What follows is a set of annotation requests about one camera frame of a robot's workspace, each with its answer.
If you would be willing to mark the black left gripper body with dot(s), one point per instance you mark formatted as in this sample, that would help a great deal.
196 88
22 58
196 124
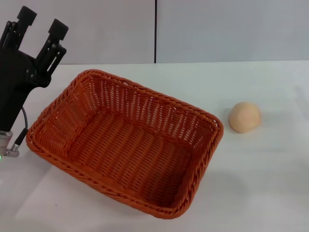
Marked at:
17 77

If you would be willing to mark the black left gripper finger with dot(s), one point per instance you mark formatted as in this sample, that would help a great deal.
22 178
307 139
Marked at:
58 29
26 15

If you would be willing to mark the orange woven rectangular basket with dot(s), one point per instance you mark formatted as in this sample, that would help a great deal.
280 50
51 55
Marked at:
125 149

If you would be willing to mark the round beige bread bun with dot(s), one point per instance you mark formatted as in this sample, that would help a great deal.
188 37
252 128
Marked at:
245 117

